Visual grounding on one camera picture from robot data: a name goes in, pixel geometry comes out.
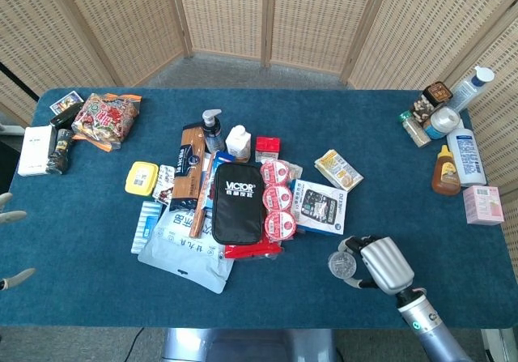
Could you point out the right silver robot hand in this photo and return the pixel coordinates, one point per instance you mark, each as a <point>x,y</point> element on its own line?
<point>386,267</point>

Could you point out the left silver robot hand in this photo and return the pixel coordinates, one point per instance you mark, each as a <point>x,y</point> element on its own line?
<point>12,216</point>

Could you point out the small round clear container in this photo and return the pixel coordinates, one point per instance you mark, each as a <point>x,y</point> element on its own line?
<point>342,265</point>

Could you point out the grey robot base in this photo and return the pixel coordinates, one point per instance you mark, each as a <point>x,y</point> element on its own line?
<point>247,345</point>

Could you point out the white rectangular box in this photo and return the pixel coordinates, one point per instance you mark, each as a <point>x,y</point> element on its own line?
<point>35,150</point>

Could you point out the pink box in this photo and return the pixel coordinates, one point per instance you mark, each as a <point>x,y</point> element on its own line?
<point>482,205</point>

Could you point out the red-lidded round cup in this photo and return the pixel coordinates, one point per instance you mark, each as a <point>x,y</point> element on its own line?
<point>277,197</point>
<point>274,171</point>
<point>280,224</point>

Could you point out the yellow lidded box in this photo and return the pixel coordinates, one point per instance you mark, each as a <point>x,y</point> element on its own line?
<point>141,178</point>

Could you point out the small red box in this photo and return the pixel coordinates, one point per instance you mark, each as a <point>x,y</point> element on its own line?
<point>268,148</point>

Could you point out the blue white toothpaste box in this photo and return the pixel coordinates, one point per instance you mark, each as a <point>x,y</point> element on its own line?
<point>210,184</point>

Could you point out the white blue calculator package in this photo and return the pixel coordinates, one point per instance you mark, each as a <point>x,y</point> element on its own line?
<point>319,208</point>

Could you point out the yellow white sachet pack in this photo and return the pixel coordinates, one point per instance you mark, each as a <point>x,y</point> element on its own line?
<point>339,170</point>

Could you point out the amber honey squeeze bottle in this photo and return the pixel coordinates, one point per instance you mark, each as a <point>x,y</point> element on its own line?
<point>445,173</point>

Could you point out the black flat case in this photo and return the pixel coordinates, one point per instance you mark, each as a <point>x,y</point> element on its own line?
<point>66,114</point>

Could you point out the small colourful card packet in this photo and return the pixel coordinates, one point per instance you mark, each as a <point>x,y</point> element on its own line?
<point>61,100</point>

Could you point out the clear plastic snack packet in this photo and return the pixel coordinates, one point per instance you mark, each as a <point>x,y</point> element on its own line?
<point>297,171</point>

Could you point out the blue white striped pack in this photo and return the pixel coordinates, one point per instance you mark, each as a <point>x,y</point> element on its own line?
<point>144,226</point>

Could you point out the red instant noodle bag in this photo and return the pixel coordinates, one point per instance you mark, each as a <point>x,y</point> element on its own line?
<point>106,120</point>

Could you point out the red flat package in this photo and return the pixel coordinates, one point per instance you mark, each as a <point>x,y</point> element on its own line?
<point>253,250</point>

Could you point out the white bottle blue label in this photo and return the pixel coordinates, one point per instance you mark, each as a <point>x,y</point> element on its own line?
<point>465,157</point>

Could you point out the spice jar green lid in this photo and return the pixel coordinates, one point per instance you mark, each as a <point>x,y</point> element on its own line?
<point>414,131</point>

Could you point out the blue table cloth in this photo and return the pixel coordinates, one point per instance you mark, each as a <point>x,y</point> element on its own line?
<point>364,115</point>

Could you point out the blue jar white lid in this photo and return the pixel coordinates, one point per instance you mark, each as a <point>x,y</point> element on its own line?
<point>443,122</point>

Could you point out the red white snack packet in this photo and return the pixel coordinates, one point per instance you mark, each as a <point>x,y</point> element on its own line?
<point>164,184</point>

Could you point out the black Victor zip pouch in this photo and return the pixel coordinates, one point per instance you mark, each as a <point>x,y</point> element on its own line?
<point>237,204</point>

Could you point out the large white plastic pouch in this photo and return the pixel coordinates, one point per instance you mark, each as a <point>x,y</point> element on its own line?
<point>186,256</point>

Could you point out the brown spaghetti pack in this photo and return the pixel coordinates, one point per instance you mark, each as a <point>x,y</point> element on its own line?
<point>188,163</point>

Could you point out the white bottle orange label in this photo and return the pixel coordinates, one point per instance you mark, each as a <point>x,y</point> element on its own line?
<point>238,142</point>

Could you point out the clear bottle blue white cap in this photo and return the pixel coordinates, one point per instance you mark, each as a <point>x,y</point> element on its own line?
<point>469,88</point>

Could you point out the dark pump dispenser bottle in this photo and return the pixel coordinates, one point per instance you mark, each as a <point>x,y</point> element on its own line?
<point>212,129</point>

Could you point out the woven bamboo folding screen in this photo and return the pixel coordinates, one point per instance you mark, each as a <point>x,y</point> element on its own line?
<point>315,18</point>

